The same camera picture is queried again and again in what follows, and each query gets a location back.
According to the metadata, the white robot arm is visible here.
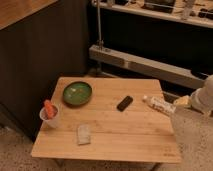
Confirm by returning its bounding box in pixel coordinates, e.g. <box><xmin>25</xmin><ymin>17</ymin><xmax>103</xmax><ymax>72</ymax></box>
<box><xmin>173</xmin><ymin>75</ymin><xmax>213</xmax><ymax>116</ymax></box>

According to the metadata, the white plastic bottle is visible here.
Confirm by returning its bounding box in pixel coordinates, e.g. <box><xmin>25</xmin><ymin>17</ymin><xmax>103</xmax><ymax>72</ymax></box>
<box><xmin>142</xmin><ymin>95</ymin><xmax>176</xmax><ymax>116</ymax></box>

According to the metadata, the metal shelf rack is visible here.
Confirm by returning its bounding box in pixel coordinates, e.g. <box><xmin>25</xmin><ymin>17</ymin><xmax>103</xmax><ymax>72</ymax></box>
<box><xmin>89</xmin><ymin>0</ymin><xmax>213</xmax><ymax>89</ymax></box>

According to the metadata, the bamboo folding table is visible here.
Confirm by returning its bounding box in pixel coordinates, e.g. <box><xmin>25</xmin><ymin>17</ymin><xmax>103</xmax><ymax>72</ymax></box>
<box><xmin>31</xmin><ymin>77</ymin><xmax>181</xmax><ymax>163</ymax></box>

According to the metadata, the orange carrot toy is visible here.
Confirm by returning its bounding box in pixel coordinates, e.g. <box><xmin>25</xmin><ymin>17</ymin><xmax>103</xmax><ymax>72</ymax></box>
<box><xmin>44</xmin><ymin>100</ymin><xmax>56</xmax><ymax>119</ymax></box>

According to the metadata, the white plastic cup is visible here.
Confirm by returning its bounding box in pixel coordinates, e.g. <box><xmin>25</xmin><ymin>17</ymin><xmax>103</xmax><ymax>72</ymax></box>
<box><xmin>39</xmin><ymin>106</ymin><xmax>59</xmax><ymax>128</ymax></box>

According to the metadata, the dark wooden cabinet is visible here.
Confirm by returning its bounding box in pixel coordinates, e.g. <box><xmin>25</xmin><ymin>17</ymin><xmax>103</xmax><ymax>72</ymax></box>
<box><xmin>0</xmin><ymin>0</ymin><xmax>89</xmax><ymax>140</ymax></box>

